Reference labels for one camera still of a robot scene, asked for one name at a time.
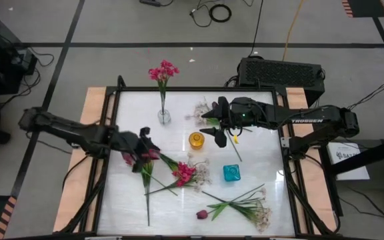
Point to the blue glass vase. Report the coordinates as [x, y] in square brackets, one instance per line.
[232, 172]

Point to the black power strip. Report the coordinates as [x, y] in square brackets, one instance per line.
[150, 2]

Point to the yellow glass vase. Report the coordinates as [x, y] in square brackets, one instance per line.
[196, 140]

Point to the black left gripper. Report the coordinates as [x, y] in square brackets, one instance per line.
[128, 145]

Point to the black stand beam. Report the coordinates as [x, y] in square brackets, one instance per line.
[378, 151]

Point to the white paper sign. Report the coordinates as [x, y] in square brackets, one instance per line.
[352, 170]

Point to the black computer case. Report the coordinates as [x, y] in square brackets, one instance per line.
[278, 75]

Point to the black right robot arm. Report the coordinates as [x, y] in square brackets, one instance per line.
[312, 118]

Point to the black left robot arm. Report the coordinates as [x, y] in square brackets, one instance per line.
[65, 128]

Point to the clear glass vase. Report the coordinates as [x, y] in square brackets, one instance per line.
[164, 118]

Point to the wooden table side board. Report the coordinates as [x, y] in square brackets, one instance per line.
[90, 106]
[297, 95]

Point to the black vertical rig post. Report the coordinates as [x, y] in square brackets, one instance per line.
[121, 81]

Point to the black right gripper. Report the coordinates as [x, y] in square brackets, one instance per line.
[245, 115]

